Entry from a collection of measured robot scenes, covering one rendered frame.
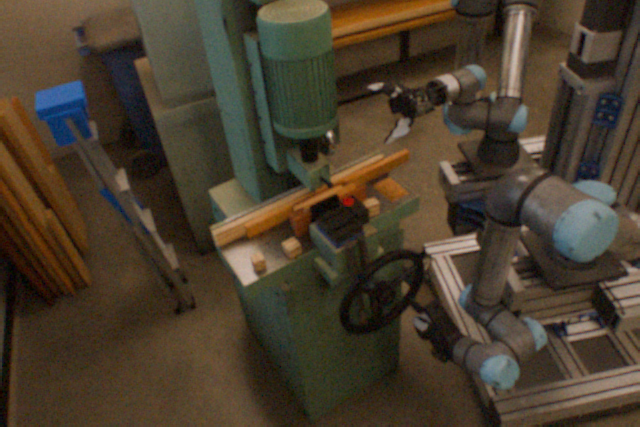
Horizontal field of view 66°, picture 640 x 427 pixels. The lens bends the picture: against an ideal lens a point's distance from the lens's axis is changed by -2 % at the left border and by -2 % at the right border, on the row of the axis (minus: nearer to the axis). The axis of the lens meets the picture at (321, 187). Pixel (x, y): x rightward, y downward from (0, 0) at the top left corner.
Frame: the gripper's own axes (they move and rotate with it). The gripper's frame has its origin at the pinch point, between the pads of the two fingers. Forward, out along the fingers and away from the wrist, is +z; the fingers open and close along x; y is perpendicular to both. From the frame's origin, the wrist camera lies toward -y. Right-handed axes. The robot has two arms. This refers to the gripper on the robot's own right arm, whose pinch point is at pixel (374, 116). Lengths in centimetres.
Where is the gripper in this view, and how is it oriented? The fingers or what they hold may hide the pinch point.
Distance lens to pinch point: 130.6
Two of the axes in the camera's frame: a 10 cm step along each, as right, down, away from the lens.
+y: 4.3, 0.6, -9.0
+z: -8.5, 3.8, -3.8
